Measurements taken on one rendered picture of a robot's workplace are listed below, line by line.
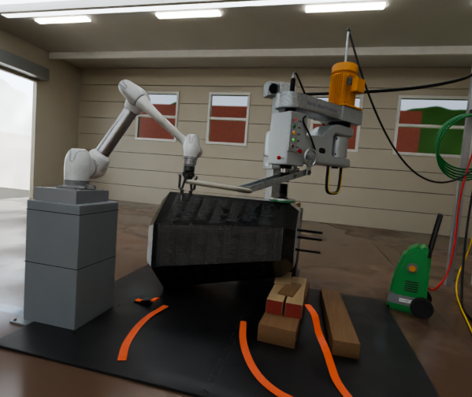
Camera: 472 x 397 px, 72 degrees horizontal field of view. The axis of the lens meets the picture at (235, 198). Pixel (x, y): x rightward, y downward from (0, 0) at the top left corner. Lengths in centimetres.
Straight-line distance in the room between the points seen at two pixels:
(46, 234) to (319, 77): 790
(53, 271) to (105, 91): 915
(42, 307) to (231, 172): 721
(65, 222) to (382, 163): 778
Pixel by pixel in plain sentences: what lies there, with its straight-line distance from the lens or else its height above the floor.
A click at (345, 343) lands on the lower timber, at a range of 223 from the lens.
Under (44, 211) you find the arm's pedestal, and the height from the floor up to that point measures 74.
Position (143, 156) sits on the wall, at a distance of 1015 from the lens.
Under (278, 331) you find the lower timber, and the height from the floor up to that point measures 11.
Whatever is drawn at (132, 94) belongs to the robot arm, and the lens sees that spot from 233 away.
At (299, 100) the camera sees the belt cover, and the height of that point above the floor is 168.
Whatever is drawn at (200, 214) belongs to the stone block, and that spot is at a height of 72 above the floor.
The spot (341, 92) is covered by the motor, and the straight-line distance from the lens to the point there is 321.
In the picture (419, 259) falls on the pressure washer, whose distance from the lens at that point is 313.
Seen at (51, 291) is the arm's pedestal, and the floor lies 23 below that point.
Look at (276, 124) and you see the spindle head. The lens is 269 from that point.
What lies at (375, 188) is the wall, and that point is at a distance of 893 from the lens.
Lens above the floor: 106
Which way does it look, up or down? 4 degrees down
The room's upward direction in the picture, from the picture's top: 5 degrees clockwise
